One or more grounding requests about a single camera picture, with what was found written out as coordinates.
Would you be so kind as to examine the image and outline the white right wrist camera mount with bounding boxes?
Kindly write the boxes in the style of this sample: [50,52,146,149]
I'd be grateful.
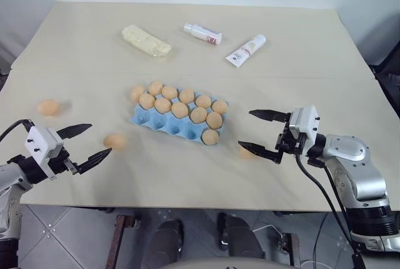
[287,104,321,150]

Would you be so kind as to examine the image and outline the white bottle with red label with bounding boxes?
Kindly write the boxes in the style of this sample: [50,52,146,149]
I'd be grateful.
[182,23,224,46]

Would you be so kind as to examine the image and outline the thin black floor cable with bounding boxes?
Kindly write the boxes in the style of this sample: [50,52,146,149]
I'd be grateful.
[312,214,328,269]

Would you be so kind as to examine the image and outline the blue egg tray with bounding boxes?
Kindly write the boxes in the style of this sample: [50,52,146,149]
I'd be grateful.
[129,93,231,146]

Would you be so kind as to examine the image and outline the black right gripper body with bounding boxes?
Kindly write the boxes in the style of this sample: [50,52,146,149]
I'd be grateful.
[274,112,309,157]

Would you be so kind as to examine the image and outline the short black right arm cable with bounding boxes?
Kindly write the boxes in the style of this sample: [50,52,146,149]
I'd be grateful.
[313,159,353,238]

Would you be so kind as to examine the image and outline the brown egg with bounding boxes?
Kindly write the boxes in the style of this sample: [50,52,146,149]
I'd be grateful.
[129,84,145,102]
[137,93,156,110]
[195,94,213,109]
[148,81,164,97]
[238,145,256,160]
[103,133,128,151]
[211,99,229,115]
[189,106,209,125]
[201,129,220,146]
[171,101,189,119]
[178,88,196,104]
[36,99,60,116]
[154,98,173,115]
[161,85,179,101]
[206,111,224,130]

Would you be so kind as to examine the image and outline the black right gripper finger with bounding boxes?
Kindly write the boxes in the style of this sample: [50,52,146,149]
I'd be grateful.
[248,109,292,123]
[237,140,284,165]

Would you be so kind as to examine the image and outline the white floor cable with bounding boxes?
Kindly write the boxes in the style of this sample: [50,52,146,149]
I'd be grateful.
[252,224,283,239]

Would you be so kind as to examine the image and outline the pale yellow wrapped bread pack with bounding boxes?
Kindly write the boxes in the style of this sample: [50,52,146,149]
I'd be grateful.
[121,24,174,59]

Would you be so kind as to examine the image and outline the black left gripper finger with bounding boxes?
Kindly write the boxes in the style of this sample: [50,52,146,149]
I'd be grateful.
[76,148,113,175]
[57,123,93,140]

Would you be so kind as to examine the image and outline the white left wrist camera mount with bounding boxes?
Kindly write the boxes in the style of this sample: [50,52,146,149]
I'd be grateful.
[24,126,64,181]

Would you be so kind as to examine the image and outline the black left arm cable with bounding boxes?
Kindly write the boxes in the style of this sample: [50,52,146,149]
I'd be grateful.
[0,119,35,141]

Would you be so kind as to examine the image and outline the rusty metal table leg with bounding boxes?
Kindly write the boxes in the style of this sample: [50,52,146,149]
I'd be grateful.
[274,232,301,269]
[107,214,141,269]

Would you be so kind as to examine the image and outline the long black right arm cable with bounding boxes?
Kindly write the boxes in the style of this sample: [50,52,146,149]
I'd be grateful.
[294,153,366,269]

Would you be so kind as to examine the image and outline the black chair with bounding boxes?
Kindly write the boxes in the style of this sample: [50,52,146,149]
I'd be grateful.
[367,15,400,112]

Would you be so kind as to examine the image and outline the dark rounded shape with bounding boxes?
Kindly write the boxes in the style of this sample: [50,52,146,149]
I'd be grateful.
[217,213,267,269]
[149,218,185,269]

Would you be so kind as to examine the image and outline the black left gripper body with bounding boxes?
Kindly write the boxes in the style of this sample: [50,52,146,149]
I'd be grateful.
[48,146,79,180]

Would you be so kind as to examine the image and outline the white cosmetic tube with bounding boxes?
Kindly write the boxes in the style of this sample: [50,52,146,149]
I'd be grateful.
[225,34,268,69]

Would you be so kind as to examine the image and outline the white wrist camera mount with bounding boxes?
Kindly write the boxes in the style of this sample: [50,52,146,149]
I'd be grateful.
[24,126,64,181]
[287,104,321,150]

